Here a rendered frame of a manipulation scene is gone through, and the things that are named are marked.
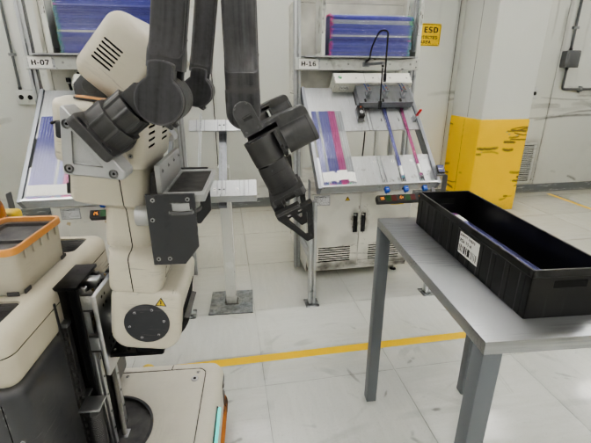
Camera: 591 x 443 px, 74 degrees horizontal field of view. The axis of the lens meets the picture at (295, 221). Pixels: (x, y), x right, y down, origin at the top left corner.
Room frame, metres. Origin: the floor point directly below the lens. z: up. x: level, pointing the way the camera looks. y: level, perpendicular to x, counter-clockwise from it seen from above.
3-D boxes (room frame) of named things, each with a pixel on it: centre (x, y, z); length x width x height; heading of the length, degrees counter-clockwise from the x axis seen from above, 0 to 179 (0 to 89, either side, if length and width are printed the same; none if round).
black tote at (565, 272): (0.98, -0.53, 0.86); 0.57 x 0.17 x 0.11; 6
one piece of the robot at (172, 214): (0.90, 0.28, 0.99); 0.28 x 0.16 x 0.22; 6
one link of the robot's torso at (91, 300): (0.95, 0.41, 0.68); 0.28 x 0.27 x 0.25; 6
